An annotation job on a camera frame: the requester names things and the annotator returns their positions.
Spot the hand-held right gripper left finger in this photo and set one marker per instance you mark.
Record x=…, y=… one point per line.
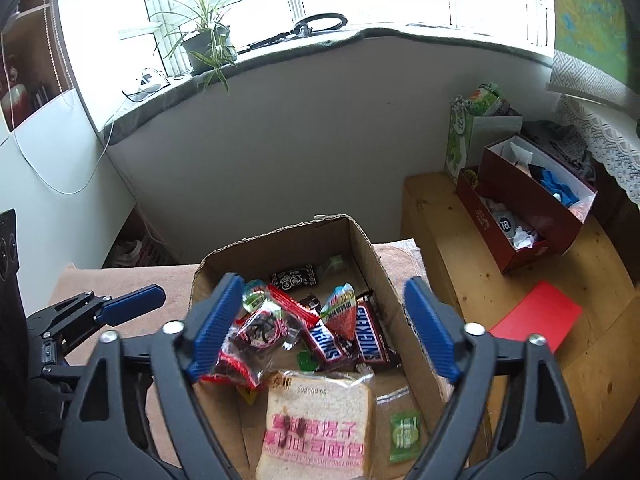
x=220, y=325

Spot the small green candy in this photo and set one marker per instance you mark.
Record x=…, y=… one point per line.
x=305, y=360
x=336, y=263

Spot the green packet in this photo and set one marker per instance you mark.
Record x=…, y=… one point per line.
x=405, y=435

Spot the brown cardboard box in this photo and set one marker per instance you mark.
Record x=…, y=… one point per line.
x=380, y=260

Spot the white shoe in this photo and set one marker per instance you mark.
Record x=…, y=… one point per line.
x=124, y=255

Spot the green gift bag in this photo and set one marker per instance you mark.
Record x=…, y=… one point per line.
x=462, y=135

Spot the dark red shoe box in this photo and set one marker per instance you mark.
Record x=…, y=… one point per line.
x=530, y=200

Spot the wooden open shelf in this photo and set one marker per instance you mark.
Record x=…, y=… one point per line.
x=30, y=50

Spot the black candy packet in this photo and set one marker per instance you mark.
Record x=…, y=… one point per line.
x=295, y=276

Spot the red notebook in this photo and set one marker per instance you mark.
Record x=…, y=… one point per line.
x=540, y=315

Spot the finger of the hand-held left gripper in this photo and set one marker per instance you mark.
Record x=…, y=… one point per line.
x=132, y=301
x=137, y=352

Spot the red white figurine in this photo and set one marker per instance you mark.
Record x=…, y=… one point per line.
x=15, y=102

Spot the white crumpled paper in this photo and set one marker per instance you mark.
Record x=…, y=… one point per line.
x=525, y=238

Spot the strawberry print jelly packet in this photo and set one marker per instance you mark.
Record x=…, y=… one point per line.
x=340, y=312

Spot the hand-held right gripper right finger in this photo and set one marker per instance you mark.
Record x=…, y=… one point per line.
x=430, y=330

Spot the sliced bread packet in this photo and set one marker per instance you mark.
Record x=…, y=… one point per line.
x=320, y=425

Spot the dark books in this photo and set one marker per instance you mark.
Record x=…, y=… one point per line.
x=39, y=95

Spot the pink blanket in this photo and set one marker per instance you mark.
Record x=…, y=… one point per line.
x=100, y=280

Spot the dark red box lid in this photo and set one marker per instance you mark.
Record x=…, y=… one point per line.
x=482, y=230

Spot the brown chocolate bar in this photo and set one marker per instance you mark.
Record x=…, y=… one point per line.
x=372, y=332
x=325, y=342

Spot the white lace cloth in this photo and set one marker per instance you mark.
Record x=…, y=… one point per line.
x=605, y=140

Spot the blue plastic bag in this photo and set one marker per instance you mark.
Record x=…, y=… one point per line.
x=555, y=184

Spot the white charger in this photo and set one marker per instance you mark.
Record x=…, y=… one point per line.
x=145, y=82

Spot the yellow candy packet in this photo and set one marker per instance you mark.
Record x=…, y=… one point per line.
x=247, y=394

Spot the potted spider plant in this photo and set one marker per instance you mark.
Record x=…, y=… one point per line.
x=207, y=49

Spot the wall map poster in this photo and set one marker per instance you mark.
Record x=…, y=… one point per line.
x=590, y=15

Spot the pink plastic basket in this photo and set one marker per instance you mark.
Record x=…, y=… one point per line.
x=155, y=252

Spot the white cabinet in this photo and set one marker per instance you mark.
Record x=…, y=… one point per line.
x=50, y=220

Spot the grey cloth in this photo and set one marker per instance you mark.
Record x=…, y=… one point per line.
x=560, y=142

